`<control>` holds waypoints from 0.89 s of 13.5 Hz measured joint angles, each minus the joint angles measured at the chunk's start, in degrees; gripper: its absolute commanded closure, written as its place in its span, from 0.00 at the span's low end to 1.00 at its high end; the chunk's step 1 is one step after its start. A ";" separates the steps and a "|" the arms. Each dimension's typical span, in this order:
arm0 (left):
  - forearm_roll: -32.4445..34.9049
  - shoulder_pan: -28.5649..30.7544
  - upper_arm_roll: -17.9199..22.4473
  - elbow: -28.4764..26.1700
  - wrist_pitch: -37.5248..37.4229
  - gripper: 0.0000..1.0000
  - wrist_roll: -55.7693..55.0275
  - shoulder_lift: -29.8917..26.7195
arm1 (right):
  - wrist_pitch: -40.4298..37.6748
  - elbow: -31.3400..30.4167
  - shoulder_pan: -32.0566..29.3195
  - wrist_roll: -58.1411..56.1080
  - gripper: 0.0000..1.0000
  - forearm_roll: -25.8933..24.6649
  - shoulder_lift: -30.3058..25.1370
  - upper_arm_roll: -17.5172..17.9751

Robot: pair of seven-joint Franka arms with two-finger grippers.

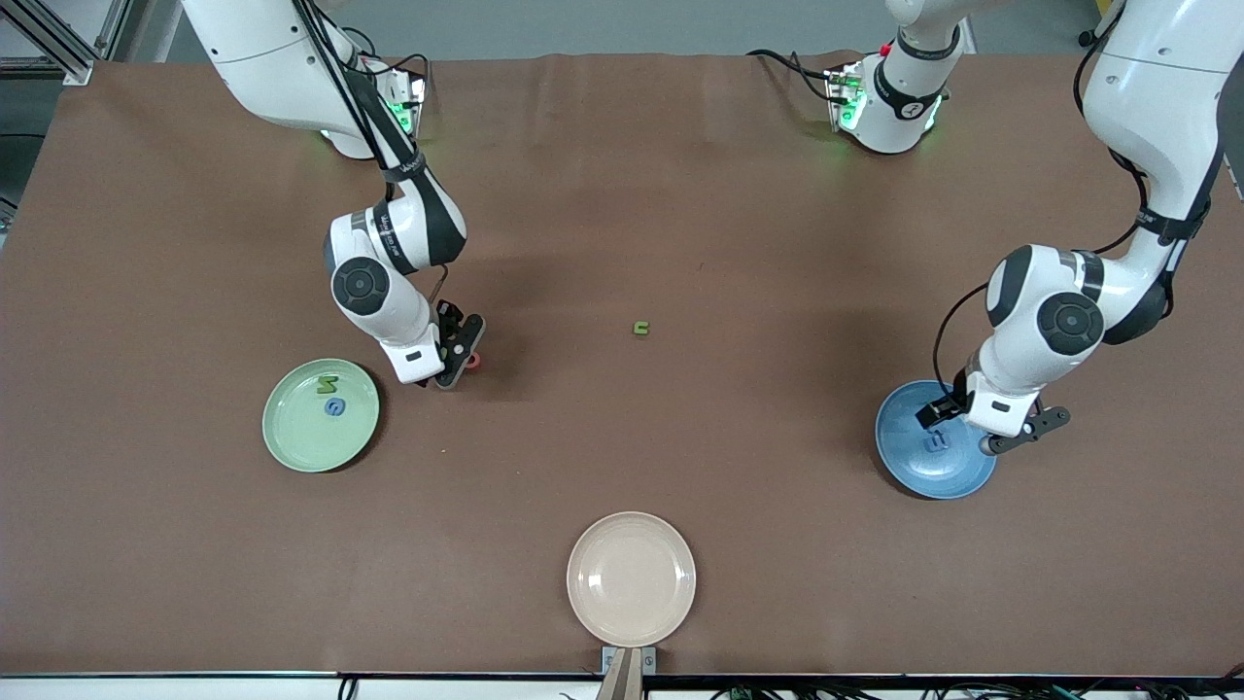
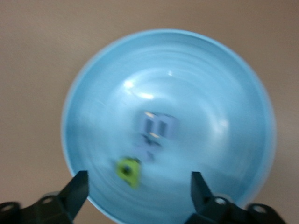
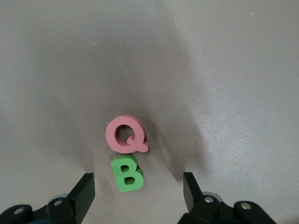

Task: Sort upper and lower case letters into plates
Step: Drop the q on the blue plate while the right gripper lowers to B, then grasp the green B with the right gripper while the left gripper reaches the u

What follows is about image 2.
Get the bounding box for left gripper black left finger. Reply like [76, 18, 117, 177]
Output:
[20, 170, 90, 224]

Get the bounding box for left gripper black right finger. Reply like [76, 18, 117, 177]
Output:
[185, 171, 248, 224]

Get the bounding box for green lowercase letter b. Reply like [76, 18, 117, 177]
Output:
[115, 156, 142, 189]

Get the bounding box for blue lowercase letter t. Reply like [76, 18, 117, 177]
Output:
[131, 137, 162, 162]

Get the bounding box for blue lowercase letter m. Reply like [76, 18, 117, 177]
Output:
[139, 111, 180, 141]

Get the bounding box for blue plastic plate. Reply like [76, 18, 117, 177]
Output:
[60, 28, 278, 224]

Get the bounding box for brown table cover sheet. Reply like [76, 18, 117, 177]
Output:
[0, 0, 299, 224]

